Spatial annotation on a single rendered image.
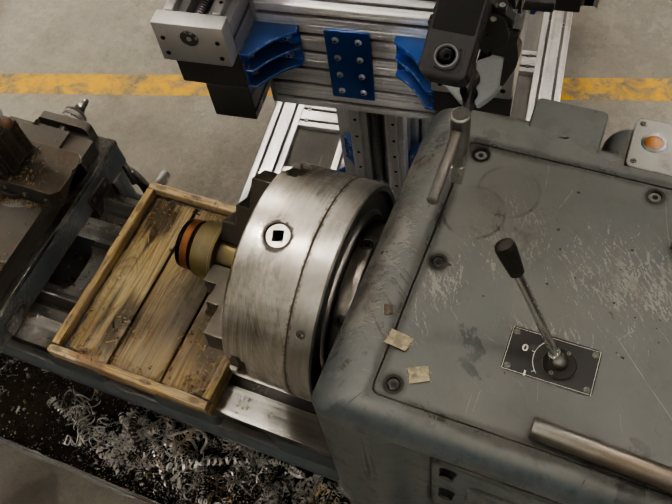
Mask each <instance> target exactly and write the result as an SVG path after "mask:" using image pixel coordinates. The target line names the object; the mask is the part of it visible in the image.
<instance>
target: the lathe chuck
mask: <svg viewBox="0 0 672 504"><path fill-rule="evenodd" d="M292 167H293V168H297V169H302V168H303V169H307V170H310V171H308V172H307V173H306V174H305V175H304V176H303V177H302V176H297V177H292V176H288V173H287V172H283V171H282V172H280V173H279V174H278V175H277V176H276V177H275V178H274V180H273V181H272V182H271V183H270V184H269V186H268V187H267V189H266V190H265V191H264V193H263V194H262V196H261V198H260V199H259V201H258V203H257V204H256V206H255V208H254V210H253V212H252V214H251V216H250V218H249V220H248V222H247V224H246V227H245V229H244V231H243V234H242V236H241V239H240V242H239V244H238V247H237V250H236V253H235V256H234V259H233V263H232V266H231V270H230V274H229V278H228V282H227V287H226V292H225V297H224V304H223V312H222V346H223V352H224V355H225V356H227V357H230V358H231V356H235V357H238V358H240V361H242V362H245V366H246V370H247V372H246V371H243V370H240V369H239V367H236V366H233V365H230V366H229V367H230V370H231V371H232V372H233V373H234V374H235V375H237V376H240V377H242V378H245V379H248V380H251V381H254V382H256V383H259V384H262V385H265V386H268V387H270V388H273V389H276V390H279V391H282V392H284V393H287V394H290V395H293V394H292V392H291V391H290V389H289V386H288V383H287V378H286V369H285V356H286V343H287V335H288V328H289V322H290V317H291V312H292V308H293V303H294V299H295V295H296V292H297V288H298V284H299V281H300V278H301V275H302V271H303V268H304V266H305V263H306V260H307V257H308V254H309V252H310V249H311V247H312V244H313V242H314V239H315V237H316V235H317V233H318V230H319V228H320V226H321V224H322V222H323V220H324V218H325V216H326V214H327V213H328V211H329V209H330V207H331V206H332V204H333V203H334V201H335V200H336V198H337V197H338V195H339V194H340V193H341V192H342V190H343V189H344V188H345V187H346V186H347V185H348V184H349V183H350V182H352V181H353V180H355V179H357V178H361V177H360V176H356V175H352V174H348V173H345V172H341V171H337V170H333V169H329V168H326V167H322V166H318V165H314V164H310V163H306V162H296V163H294V164H293V165H292ZM275 224H284V225H286V226H288V227H289V229H290V230H291V239H290V241H289V242H288V244H287V245H285V246H284V247H282V248H279V249H274V248H271V247H269V246H268V245H267V243H266V241H265V234H266V231H267V230H268V229H269V228H270V227H271V226H272V225H275ZM293 396H294V395H293Z"/></svg>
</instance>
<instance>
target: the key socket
mask: <svg viewBox="0 0 672 504"><path fill-rule="evenodd" d="M290 239H291V230H290V229H289V227H288V226H286V225H284V224H275V225H272V226H271V227H270V228H269V229H268V230H267V231H266V234H265V241H266V243H267V245H268V246H269V247H271V248H274V249H279V248H282V247H284V246H285V245H287V244H288V242H289V241H290Z"/></svg>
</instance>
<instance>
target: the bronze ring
mask: <svg viewBox="0 0 672 504"><path fill-rule="evenodd" d="M221 230H222V223H221V222H217V221H214V220H209V221H204V220H201V219H195V218H193V219H190V220H189V221H187V222H186V223H185V224H184V226H183V227H182V228H181V230H180V232H179V234H178V237H177V240H176V244H175V250H174V255H175V260H176V263H177V264H178V266H180V267H183V268H184V269H187V270H190V271H192V273H193V274H194V275H197V276H200V277H203V278H205V277H206V275H207V273H208V272H209V270H210V268H211V267H212V265H213V264H216V265H220V266H222V267H226V268H230V269H231V266H232V263H233V259H234V256H235V253H236V250H237V247H238V245H237V244H233V243H230V242H227V241H223V240H222V239H221Z"/></svg>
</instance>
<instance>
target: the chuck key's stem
mask: <svg viewBox="0 0 672 504"><path fill-rule="evenodd" d="M470 125H471V112H470V110H469V109H467V108H465V107H456V108H454V109H452V110H451V112H450V122H449V138H450V135H451V133H452V131H453V130H455V131H460V132H462V133H463V136H462V139H461V141H460V144H459V147H458V149H457V152H456V155H455V157H454V160H453V163H452V166H451V168H450V182H452V183H457V184H462V181H463V178H464V174H465V161H464V158H465V156H466V155H467V154H468V152H469V139H470Z"/></svg>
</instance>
